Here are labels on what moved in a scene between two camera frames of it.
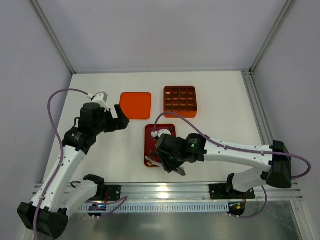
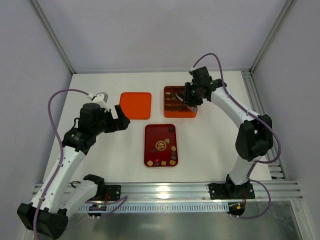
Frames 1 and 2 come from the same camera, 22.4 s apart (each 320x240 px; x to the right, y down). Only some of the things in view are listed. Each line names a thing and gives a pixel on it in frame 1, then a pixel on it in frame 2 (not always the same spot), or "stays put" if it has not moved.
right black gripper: [163, 158] -> [189, 95]
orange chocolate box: [181, 100] stays put
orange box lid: [136, 105] stays put
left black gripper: [113, 122] stays put
